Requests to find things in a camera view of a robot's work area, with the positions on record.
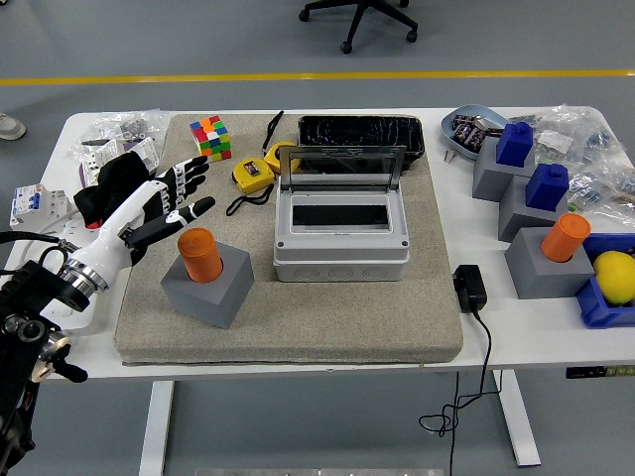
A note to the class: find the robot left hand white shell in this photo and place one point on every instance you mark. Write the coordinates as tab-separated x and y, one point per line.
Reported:
124	218

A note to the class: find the smoked transparent box lid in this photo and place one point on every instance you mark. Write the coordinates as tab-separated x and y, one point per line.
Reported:
342	168

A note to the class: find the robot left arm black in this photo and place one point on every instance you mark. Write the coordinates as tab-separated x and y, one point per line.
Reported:
25	329

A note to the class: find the grey plastic electrical box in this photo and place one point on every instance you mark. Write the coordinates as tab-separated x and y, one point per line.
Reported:
342	258

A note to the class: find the black cloth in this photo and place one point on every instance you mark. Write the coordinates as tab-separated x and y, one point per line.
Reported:
114	178

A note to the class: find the clear bag of small parts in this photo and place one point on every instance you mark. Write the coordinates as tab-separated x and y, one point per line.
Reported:
114	124

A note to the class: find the white circuit breaker blue switches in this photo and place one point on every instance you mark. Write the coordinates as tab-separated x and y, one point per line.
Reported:
30	203

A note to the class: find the white power strip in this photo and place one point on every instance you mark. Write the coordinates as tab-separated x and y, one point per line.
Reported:
69	317

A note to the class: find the multicolour puzzle cube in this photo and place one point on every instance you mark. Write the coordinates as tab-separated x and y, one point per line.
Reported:
211	139

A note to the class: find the grey holder block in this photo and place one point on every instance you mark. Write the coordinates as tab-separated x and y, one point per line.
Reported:
491	178
541	277
213	302
516	218

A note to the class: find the yellow tape measure square label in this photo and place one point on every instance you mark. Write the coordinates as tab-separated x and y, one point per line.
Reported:
252	173

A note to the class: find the white shoe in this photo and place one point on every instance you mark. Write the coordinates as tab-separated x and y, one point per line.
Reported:
10	126

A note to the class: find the yellow tape measure round label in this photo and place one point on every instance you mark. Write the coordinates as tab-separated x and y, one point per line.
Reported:
272	157

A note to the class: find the white table leg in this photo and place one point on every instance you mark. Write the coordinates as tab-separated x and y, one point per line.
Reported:
518	421
156	426

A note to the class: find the grey-brown fabric mat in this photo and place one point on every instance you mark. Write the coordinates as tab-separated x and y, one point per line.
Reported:
322	322

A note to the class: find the black plastic tray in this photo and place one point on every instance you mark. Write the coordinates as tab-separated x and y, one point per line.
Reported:
362	131

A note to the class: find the black office chair base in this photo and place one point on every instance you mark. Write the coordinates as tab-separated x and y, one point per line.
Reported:
359	15

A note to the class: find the light blue dish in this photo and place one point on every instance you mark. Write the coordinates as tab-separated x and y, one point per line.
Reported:
451	139

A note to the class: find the dark purple snack packet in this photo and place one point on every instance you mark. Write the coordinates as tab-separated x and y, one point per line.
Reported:
459	126
477	138

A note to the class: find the black power adapter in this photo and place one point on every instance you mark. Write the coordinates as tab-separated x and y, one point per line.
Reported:
470	290

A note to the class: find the blue plastic block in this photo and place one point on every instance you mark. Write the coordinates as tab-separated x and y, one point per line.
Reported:
546	188
513	146

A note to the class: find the clear bag white label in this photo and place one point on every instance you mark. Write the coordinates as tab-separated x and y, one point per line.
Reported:
585	134

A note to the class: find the clear bag of components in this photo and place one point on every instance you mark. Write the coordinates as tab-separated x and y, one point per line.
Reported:
605	186

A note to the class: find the blue plastic bin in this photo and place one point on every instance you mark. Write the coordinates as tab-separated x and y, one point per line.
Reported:
600	312

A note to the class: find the black table control panel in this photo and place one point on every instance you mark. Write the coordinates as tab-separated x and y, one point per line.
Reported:
595	372

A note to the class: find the yellow lemon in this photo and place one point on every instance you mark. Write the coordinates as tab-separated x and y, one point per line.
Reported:
617	277

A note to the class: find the white electrical switch module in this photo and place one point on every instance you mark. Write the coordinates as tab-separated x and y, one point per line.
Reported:
146	151

